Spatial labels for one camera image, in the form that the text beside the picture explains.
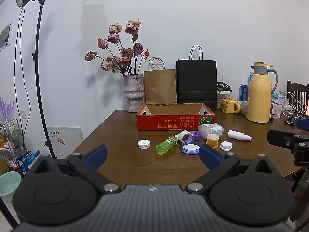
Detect black light cable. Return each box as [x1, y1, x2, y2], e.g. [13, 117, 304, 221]
[13, 6, 32, 136]

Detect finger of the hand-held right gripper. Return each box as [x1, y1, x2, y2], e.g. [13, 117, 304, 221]
[296, 118, 309, 131]
[267, 130, 309, 150]

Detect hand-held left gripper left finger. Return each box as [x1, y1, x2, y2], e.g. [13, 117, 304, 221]
[29, 144, 121, 195]

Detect grey ceramic bowl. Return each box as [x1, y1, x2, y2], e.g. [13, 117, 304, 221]
[238, 101, 249, 115]

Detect green spray bottle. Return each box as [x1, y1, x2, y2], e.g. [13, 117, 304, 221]
[156, 134, 184, 155]

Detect wall poster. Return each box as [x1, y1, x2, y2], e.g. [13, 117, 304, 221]
[0, 19, 14, 52]

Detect yellow thermos jug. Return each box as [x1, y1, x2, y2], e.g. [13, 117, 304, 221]
[246, 62, 278, 123]

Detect purple rimmed jar lid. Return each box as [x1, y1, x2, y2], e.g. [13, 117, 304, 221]
[181, 141, 202, 154]

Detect white board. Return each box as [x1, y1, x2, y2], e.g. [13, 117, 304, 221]
[46, 126, 84, 159]

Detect small yellow jar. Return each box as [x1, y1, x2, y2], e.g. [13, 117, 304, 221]
[206, 134, 220, 148]

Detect purple plastic hangers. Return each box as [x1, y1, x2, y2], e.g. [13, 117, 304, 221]
[0, 97, 15, 119]

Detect white spray bottle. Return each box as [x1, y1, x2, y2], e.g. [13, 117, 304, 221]
[228, 130, 253, 142]

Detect blue tissue packets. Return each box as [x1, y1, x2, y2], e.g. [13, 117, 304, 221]
[16, 150, 41, 177]

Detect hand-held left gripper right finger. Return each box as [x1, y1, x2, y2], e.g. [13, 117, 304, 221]
[185, 144, 276, 195]

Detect tangle of white cables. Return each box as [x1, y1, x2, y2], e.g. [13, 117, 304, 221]
[278, 91, 309, 118]

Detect mottled purple vase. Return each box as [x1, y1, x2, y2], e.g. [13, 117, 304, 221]
[123, 74, 145, 113]

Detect black light stand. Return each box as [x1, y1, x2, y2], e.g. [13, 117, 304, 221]
[32, 3, 58, 160]

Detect black paper bag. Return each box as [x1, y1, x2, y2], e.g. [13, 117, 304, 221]
[176, 45, 218, 110]

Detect green plastic bucket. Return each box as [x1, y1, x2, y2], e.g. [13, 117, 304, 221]
[0, 171, 23, 203]

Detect dried pink roses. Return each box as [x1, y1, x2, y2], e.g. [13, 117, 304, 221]
[84, 19, 150, 76]

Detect blue drink can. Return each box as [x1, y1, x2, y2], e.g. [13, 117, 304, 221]
[239, 84, 249, 102]

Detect white purple box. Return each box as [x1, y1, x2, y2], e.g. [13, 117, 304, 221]
[270, 101, 283, 115]

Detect brown paper bag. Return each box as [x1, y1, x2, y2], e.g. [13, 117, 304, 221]
[143, 57, 177, 105]

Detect wooden chair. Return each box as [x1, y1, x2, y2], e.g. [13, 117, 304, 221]
[288, 167, 309, 230]
[287, 80, 309, 107]

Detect white pill container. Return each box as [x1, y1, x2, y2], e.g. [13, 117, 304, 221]
[198, 123, 224, 140]

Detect white round jar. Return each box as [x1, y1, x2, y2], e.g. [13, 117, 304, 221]
[177, 130, 194, 144]

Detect red cardboard box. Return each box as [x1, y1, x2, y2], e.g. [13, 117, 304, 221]
[136, 103, 215, 131]

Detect clear food container black lid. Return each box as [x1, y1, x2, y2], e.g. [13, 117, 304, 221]
[216, 82, 232, 110]

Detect yellow bear mug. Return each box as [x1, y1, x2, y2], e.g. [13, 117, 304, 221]
[222, 98, 241, 114]

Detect metal rack with bottles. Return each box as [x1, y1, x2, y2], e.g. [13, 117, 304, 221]
[0, 118, 25, 160]

